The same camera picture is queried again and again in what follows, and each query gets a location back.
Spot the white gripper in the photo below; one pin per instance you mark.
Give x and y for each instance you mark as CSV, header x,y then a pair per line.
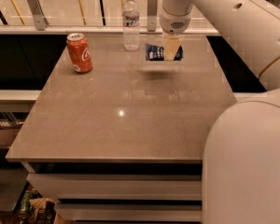
x,y
175,23

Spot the blue rxbar blueberry wrapper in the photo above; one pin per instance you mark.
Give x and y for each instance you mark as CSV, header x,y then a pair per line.
x,y
156,53

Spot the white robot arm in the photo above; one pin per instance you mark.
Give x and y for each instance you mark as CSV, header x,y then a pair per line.
x,y
241,158

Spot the clear plastic water bottle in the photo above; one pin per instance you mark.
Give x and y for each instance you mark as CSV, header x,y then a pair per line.
x,y
131,25

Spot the orange soda can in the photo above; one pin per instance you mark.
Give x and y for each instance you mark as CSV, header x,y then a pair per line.
x,y
78,49

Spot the upper grey drawer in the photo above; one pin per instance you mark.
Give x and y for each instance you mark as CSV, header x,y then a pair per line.
x,y
117,187

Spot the grey drawer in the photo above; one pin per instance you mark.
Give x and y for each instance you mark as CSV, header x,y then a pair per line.
x,y
117,187
129,212

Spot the brown cardboard box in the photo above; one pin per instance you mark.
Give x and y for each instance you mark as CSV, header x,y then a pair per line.
x,y
8,134

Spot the lower grey drawer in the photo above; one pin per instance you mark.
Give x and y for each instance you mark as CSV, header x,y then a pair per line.
x,y
129,212

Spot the cluttered items under table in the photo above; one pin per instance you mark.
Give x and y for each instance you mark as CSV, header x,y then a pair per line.
x,y
35,209

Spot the middle metal railing bracket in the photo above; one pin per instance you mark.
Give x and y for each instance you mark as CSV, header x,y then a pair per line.
x,y
152,7

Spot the left metal railing bracket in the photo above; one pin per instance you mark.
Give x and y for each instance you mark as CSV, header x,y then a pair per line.
x,y
39,18

